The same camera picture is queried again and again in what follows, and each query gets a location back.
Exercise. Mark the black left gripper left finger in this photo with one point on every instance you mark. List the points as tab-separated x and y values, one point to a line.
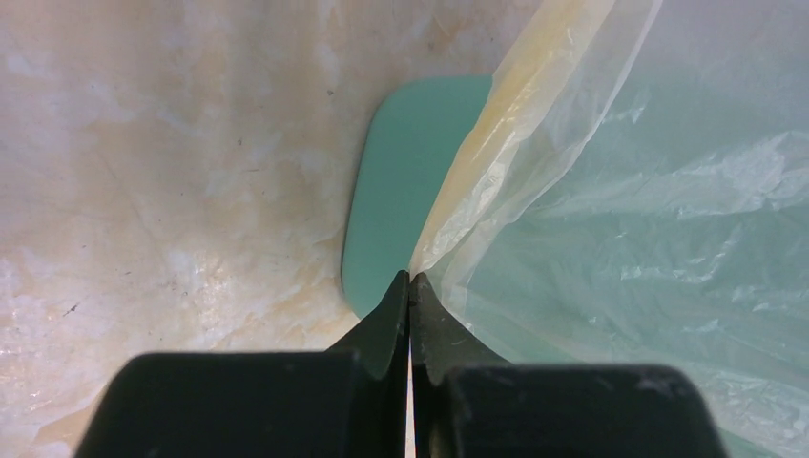
348	400

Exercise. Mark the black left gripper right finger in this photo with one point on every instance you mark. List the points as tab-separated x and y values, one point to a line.
470	402

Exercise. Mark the translucent yellow trash bag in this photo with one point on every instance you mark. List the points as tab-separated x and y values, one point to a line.
635	190

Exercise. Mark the green plastic trash bin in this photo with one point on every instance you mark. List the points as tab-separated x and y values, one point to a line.
411	142

